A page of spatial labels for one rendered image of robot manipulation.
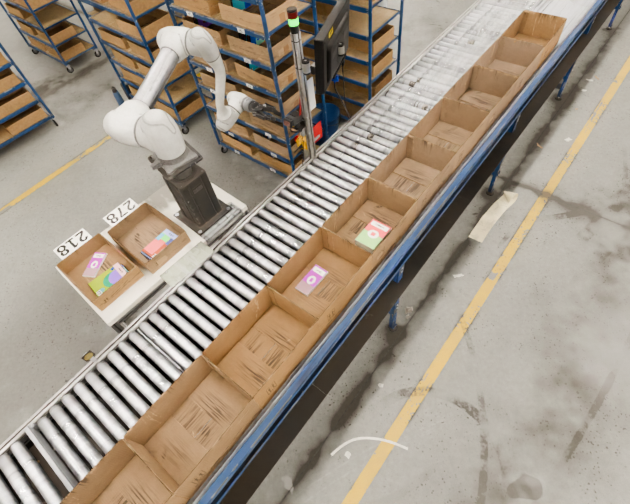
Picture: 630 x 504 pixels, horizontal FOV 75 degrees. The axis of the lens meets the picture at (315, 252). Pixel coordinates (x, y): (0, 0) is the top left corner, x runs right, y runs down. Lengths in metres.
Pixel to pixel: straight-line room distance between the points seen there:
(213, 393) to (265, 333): 0.33
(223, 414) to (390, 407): 1.17
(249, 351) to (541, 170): 2.91
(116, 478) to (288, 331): 0.85
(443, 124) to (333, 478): 2.16
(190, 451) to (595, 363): 2.34
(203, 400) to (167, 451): 0.22
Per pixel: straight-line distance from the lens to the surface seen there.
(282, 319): 1.89
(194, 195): 2.36
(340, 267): 1.99
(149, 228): 2.64
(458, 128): 2.73
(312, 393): 2.03
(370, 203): 2.24
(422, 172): 2.41
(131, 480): 1.89
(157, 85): 2.42
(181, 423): 1.86
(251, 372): 1.82
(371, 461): 2.58
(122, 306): 2.40
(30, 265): 4.11
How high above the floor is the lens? 2.56
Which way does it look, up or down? 54 degrees down
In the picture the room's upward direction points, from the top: 10 degrees counter-clockwise
